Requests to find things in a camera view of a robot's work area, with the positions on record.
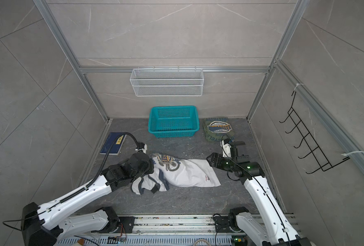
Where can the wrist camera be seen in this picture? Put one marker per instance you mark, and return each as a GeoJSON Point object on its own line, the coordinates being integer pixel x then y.
{"type": "Point", "coordinates": [230, 148]}
{"type": "Point", "coordinates": [142, 147]}

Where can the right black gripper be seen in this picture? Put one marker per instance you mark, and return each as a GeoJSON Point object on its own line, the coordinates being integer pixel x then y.
{"type": "Point", "coordinates": [218, 158]}

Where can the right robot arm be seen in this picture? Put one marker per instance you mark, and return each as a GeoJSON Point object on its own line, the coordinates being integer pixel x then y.
{"type": "Point", "coordinates": [276, 229]}

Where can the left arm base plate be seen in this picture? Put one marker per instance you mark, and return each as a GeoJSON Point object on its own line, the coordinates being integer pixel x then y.
{"type": "Point", "coordinates": [124, 224]}

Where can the black wire hook rack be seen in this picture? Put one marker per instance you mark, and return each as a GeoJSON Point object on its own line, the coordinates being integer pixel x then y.
{"type": "Point", "coordinates": [308, 140]}

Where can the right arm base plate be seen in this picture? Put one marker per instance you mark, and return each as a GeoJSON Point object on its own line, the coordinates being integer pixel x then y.
{"type": "Point", "coordinates": [222, 224]}

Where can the white patterned tank top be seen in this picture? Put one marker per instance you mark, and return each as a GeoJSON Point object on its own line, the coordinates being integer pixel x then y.
{"type": "Point", "coordinates": [172, 171]}

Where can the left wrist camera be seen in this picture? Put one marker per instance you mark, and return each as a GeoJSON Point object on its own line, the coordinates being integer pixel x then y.
{"type": "Point", "coordinates": [142, 147]}

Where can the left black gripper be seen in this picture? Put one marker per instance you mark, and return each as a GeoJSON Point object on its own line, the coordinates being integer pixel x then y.
{"type": "Point", "coordinates": [150, 163]}

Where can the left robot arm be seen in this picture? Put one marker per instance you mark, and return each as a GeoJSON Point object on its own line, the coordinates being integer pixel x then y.
{"type": "Point", "coordinates": [34, 216]}

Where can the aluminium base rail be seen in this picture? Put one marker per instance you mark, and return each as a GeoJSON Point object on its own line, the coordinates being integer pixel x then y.
{"type": "Point", "coordinates": [172, 226]}

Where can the green tank top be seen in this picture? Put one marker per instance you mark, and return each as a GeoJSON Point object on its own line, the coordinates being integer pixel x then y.
{"type": "Point", "coordinates": [217, 128]}

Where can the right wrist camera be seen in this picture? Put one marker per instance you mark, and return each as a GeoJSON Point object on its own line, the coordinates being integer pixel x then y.
{"type": "Point", "coordinates": [230, 148]}

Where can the teal plastic basket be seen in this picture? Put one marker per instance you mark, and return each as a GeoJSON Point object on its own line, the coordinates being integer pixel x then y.
{"type": "Point", "coordinates": [173, 121]}

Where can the blue book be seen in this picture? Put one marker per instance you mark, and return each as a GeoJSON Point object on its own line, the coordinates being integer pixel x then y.
{"type": "Point", "coordinates": [114, 142]}

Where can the white wire mesh shelf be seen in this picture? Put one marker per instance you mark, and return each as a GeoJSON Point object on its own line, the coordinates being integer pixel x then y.
{"type": "Point", "coordinates": [158, 82]}

